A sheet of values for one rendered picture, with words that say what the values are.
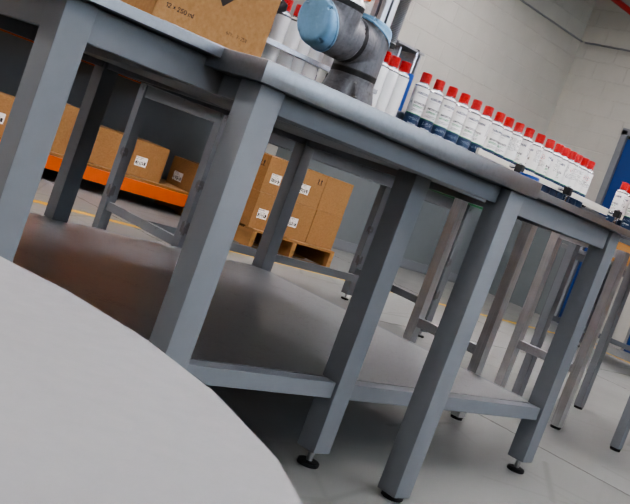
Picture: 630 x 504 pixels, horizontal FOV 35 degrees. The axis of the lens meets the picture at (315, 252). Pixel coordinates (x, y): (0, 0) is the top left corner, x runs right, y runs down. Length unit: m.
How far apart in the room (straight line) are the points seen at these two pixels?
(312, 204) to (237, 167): 5.27
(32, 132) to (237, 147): 0.35
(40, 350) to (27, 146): 1.43
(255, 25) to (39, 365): 1.96
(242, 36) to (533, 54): 9.01
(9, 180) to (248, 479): 1.49
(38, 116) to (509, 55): 9.27
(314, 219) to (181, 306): 5.32
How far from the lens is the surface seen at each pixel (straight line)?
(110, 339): 0.30
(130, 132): 4.70
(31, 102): 1.69
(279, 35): 2.75
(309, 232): 7.08
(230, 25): 2.15
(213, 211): 1.77
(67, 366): 0.26
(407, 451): 2.42
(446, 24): 9.94
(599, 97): 11.35
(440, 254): 3.81
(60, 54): 1.69
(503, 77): 10.75
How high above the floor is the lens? 0.69
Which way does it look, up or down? 5 degrees down
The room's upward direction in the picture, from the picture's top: 20 degrees clockwise
